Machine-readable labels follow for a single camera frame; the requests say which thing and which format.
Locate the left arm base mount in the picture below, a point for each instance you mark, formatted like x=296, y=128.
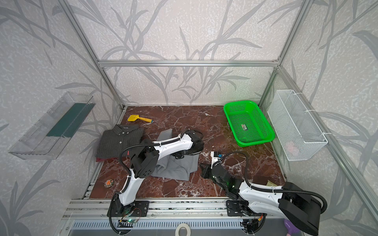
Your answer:
x=127, y=216

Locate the clear acrylic wall shelf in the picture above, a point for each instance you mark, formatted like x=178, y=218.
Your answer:
x=50, y=135

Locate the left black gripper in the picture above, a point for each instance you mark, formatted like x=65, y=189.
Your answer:
x=179, y=153

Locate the white tape roll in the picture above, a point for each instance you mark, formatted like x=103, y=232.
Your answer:
x=183, y=229

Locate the small orange round object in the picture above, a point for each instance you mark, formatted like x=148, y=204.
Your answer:
x=108, y=183

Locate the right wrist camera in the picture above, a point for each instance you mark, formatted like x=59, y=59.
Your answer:
x=216, y=156

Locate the purple plastic toy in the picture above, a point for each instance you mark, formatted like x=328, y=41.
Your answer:
x=291, y=229

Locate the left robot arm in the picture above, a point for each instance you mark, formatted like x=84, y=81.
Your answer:
x=140, y=161

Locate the light grey long sleeve shirt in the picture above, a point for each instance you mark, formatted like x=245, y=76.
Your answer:
x=178, y=169

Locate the yellow snack packet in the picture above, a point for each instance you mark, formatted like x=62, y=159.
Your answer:
x=271, y=184

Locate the pink item in wire basket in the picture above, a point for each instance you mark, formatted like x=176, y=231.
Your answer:
x=291, y=148

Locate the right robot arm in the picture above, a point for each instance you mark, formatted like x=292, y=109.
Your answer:
x=302, y=208

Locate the yellow toy hammer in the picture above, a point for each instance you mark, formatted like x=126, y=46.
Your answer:
x=133, y=118

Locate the dark striped folded shirt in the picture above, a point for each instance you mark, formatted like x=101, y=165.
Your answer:
x=117, y=139

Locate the green plastic basket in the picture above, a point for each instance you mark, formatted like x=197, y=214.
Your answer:
x=248, y=113

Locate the white wire mesh basket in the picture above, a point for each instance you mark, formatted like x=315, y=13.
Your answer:
x=292, y=121

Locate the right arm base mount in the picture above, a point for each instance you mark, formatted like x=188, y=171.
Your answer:
x=240, y=208

